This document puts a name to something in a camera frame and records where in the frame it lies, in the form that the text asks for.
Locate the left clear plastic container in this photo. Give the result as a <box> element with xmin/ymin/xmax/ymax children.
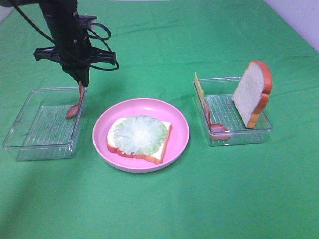
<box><xmin>2</xmin><ymin>87</ymin><xmax>84</xmax><ymax>161</ymax></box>

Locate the green lettuce leaf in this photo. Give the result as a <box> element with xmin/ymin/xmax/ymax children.
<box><xmin>113</xmin><ymin>115</ymin><xmax>169</xmax><ymax>155</ymax></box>

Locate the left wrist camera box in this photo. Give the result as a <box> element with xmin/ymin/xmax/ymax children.
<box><xmin>78</xmin><ymin>15</ymin><xmax>98</xmax><ymax>30</ymax></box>

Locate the yellow cheese slice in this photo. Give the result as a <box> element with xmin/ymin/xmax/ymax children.
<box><xmin>194</xmin><ymin>72</ymin><xmax>204</xmax><ymax>105</ymax></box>

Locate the toast bread slice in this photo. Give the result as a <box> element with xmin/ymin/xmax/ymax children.
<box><xmin>107</xmin><ymin>117</ymin><xmax>173</xmax><ymax>165</ymax></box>
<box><xmin>232</xmin><ymin>60</ymin><xmax>273</xmax><ymax>128</ymax></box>

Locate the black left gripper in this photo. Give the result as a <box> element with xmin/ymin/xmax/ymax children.
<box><xmin>33</xmin><ymin>41</ymin><xmax>117</xmax><ymax>87</ymax></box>

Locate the green tablecloth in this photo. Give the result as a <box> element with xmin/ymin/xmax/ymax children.
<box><xmin>0</xmin><ymin>0</ymin><xmax>319</xmax><ymax>239</ymax></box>

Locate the pink round plate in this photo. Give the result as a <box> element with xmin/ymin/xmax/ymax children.
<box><xmin>92</xmin><ymin>98</ymin><xmax>189</xmax><ymax>173</ymax></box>

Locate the right clear plastic container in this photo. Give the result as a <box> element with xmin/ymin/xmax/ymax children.
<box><xmin>193</xmin><ymin>77</ymin><xmax>272</xmax><ymax>146</ymax></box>

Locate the clear plastic container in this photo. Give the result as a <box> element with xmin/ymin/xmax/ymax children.
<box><xmin>2</xmin><ymin>87</ymin><xmax>84</xmax><ymax>161</ymax></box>
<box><xmin>193</xmin><ymin>77</ymin><xmax>272</xmax><ymax>146</ymax></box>

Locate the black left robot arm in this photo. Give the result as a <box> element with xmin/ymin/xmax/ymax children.
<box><xmin>0</xmin><ymin>0</ymin><xmax>119</xmax><ymax>87</ymax></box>

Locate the bacon strip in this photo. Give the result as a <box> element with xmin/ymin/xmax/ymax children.
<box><xmin>65</xmin><ymin>81</ymin><xmax>85</xmax><ymax>119</ymax></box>
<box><xmin>204</xmin><ymin>100</ymin><xmax>231</xmax><ymax>140</ymax></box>

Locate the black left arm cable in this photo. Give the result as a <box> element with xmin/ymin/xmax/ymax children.
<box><xmin>9</xmin><ymin>0</ymin><xmax>120</xmax><ymax>71</ymax></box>

